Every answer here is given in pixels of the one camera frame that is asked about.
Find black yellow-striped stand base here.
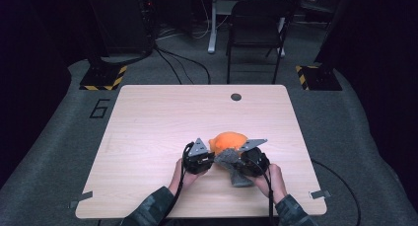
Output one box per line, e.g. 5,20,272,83
295,64,343,92
79,63,128,92

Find white desk leg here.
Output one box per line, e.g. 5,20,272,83
207,0,238,54

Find black cabinet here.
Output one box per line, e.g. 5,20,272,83
83,0,156,57

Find black folding chair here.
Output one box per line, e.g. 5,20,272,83
226,0,295,86

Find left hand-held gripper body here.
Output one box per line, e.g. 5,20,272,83
182,137,216,175

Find left hand-held gripper cable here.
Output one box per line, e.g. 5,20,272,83
157,141,195,226

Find orange plush toy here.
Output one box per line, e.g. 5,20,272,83
208,130,249,156

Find black floor cables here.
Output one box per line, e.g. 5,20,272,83
154,46,212,86

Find person's left hand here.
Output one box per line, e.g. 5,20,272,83
168,158,208,197

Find white floor cables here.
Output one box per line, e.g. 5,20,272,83
157,0,231,41

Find grey fluffy cloth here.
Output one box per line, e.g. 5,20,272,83
214,148,255,188

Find person's right hand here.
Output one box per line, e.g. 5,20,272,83
252,164,289,204

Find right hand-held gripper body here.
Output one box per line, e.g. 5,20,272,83
238,138,271,179

